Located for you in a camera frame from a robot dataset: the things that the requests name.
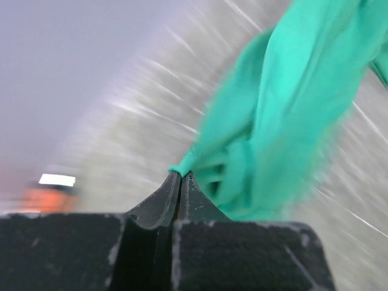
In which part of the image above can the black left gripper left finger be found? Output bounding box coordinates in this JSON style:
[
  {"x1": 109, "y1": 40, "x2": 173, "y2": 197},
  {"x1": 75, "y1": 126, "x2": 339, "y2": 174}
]
[{"x1": 109, "y1": 172, "x2": 181, "y2": 290}]

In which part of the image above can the green garment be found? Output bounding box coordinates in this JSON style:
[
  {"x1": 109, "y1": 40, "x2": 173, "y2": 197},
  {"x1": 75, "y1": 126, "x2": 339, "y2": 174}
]
[{"x1": 171, "y1": 1, "x2": 387, "y2": 221}]

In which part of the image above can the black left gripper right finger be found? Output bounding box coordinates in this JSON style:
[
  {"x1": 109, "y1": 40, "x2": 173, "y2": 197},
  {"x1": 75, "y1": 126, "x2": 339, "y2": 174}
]
[{"x1": 178, "y1": 173, "x2": 230, "y2": 226}]

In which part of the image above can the orange cylindrical tool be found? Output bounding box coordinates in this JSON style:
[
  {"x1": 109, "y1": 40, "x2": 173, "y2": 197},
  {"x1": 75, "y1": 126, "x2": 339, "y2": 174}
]
[{"x1": 21, "y1": 173, "x2": 78, "y2": 213}]

